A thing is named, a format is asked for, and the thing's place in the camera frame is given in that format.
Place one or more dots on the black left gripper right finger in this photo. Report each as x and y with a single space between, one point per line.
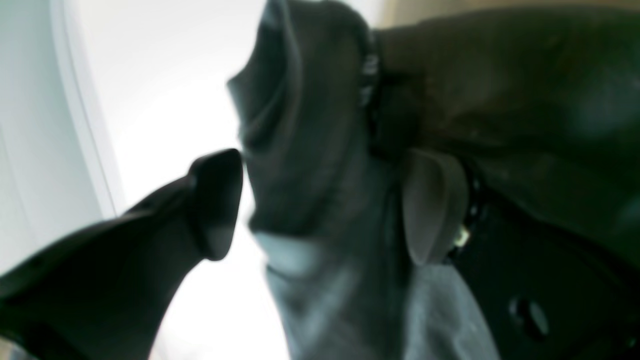
545 293

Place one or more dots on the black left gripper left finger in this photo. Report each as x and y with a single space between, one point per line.
101 293

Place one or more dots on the dark grey t-shirt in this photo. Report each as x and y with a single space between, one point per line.
541 102

